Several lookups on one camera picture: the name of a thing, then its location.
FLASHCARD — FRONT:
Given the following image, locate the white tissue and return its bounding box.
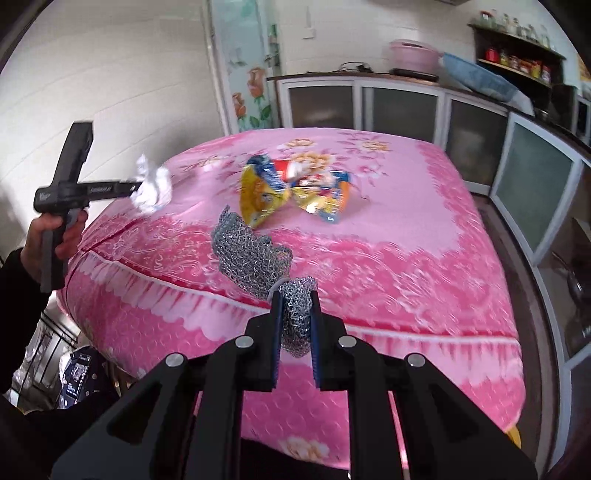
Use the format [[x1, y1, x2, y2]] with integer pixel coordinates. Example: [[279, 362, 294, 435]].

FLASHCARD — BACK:
[[131, 155, 172, 215]]

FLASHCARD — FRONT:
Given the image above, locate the silver mesh wrapper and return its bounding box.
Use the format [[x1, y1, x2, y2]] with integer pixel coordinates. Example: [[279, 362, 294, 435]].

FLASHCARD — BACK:
[[211, 207, 318, 358]]

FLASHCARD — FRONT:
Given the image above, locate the colourful snack wrapper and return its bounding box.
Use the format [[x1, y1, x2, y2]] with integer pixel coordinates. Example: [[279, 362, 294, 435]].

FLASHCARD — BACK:
[[239, 155, 351, 228]]

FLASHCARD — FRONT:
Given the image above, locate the white kitchen cabinet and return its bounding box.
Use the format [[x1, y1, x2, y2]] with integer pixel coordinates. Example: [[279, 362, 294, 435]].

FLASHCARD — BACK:
[[273, 73, 590, 462]]

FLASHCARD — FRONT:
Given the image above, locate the person's left hand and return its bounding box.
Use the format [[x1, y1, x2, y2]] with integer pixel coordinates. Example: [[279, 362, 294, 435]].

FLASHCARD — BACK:
[[20, 210, 88, 283]]

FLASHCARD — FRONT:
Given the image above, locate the steel pot in cabinet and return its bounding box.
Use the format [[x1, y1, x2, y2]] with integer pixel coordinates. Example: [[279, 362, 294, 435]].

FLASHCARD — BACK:
[[551, 251, 590, 306]]

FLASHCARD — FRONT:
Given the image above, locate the pink floral tablecloth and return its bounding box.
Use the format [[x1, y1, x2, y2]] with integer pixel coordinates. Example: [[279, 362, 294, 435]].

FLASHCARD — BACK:
[[57, 126, 528, 471]]

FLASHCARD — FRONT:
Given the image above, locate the floral glass door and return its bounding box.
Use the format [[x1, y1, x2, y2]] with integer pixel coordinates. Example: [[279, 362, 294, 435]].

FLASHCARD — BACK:
[[207, 1, 280, 133]]

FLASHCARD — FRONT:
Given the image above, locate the blue plastic basin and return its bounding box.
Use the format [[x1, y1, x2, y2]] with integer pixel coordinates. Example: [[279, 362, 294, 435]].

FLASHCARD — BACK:
[[443, 53, 518, 103]]

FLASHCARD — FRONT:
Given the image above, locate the pink rice cooker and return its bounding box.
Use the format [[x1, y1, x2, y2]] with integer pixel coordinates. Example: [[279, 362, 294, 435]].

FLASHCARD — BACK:
[[390, 39, 442, 82]]

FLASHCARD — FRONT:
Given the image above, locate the dark wooden spice shelf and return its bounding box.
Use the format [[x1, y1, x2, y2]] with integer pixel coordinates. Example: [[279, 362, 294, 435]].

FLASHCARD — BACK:
[[468, 10, 566, 110]]

